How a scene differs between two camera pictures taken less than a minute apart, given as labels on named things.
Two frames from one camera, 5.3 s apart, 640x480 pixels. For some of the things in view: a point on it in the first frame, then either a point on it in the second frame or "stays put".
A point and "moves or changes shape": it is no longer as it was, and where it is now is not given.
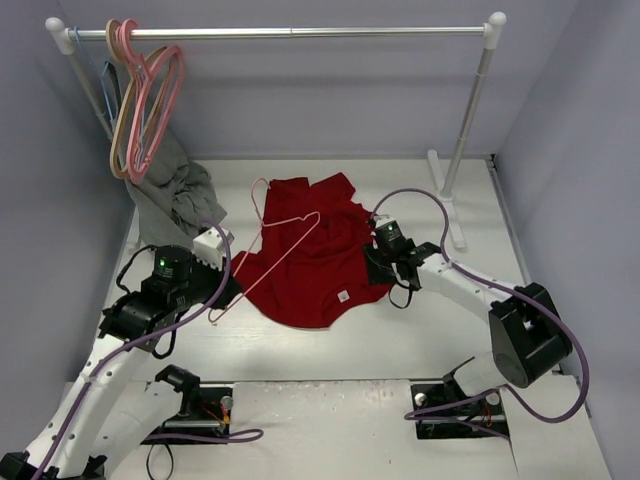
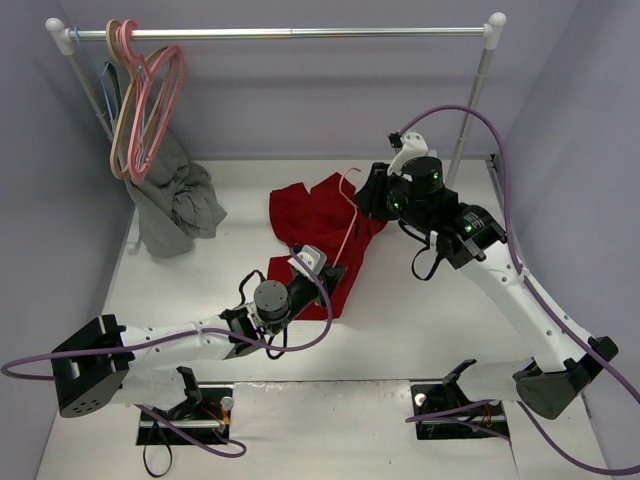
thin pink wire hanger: x=213 y=317 to x=356 y=216
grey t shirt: x=173 y=203 stays put
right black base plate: x=439 y=415 stays put
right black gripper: x=376 y=265 to x=379 y=187
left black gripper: x=223 y=282 to x=326 y=279
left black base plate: x=211 y=414 stays put
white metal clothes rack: x=64 y=38 stays put
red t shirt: x=311 y=268 moves or changes shape
